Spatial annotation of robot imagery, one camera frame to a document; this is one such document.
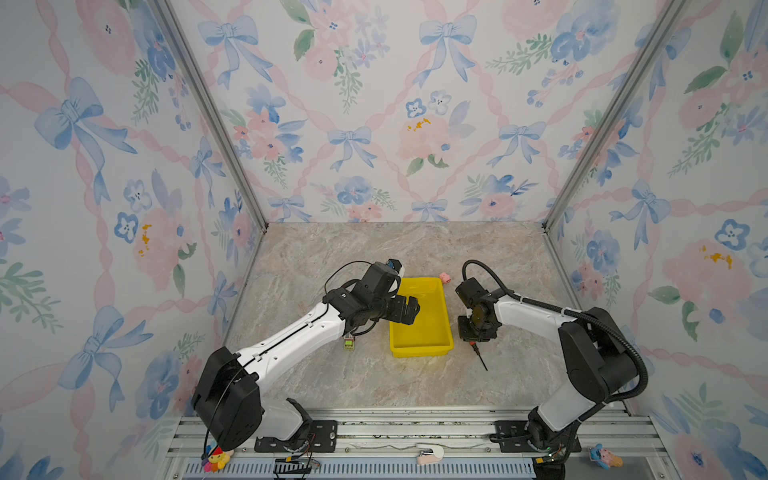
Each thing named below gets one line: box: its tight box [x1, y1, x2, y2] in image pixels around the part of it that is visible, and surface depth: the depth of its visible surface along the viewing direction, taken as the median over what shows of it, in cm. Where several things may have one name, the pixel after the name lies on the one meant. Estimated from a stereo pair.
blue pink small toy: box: [588, 443, 624, 471], surface depth 71 cm
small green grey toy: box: [343, 333, 355, 351], surface depth 90 cm
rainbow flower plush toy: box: [201, 440, 234, 473], surface depth 71 cm
